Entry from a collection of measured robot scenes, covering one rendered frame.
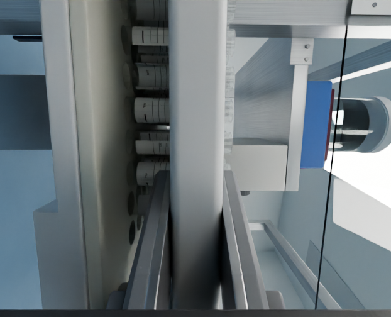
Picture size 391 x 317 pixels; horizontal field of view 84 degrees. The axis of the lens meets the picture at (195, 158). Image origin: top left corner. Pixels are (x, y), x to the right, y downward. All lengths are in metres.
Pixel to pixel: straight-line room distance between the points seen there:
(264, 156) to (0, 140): 0.70
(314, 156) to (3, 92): 0.81
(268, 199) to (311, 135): 4.17
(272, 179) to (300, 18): 0.31
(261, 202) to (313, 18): 4.36
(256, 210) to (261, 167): 4.28
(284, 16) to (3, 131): 0.73
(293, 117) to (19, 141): 0.70
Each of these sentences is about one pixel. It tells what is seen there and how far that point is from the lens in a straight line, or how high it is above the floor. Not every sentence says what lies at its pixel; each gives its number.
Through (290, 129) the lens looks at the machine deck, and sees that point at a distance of 0.51.
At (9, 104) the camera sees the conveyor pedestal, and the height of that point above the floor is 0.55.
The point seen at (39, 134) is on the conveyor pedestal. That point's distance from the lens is 0.73.
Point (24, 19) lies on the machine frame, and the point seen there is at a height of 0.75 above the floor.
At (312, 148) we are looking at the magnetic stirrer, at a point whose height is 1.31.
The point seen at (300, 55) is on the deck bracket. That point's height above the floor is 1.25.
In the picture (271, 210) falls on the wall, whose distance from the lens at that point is 4.87.
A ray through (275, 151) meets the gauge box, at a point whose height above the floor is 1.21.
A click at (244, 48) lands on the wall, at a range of 4.06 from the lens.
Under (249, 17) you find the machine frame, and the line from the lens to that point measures 0.45.
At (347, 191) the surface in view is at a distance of 0.52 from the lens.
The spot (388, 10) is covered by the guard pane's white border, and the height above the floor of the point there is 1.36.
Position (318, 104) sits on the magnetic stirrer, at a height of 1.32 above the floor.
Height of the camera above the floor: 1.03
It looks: 1 degrees up
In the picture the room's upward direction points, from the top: 90 degrees clockwise
